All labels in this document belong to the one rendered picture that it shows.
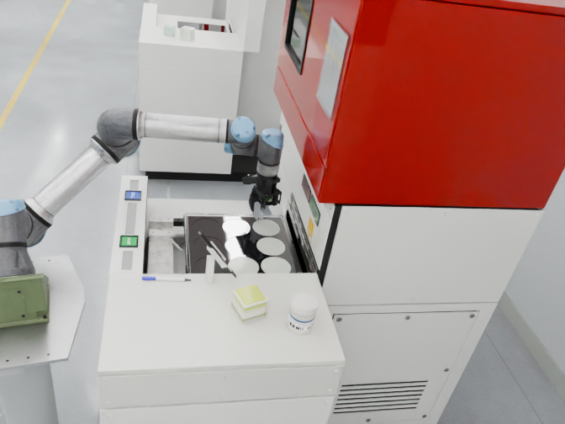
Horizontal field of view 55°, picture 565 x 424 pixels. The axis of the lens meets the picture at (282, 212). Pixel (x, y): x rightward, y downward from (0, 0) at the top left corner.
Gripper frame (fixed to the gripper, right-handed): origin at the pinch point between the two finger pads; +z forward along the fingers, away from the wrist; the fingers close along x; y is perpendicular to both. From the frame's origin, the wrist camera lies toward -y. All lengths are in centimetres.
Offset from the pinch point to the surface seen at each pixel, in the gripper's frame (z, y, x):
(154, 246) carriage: 3.3, -5.6, -38.8
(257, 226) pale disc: 1.3, 4.0, -2.5
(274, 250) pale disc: 1.3, 17.7, -5.6
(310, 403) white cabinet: 12, 66, -29
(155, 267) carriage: 3.3, 4.1, -43.4
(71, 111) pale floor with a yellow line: 91, -290, 40
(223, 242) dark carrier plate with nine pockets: 1.3, 5.7, -18.8
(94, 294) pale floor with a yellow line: 91, -81, -31
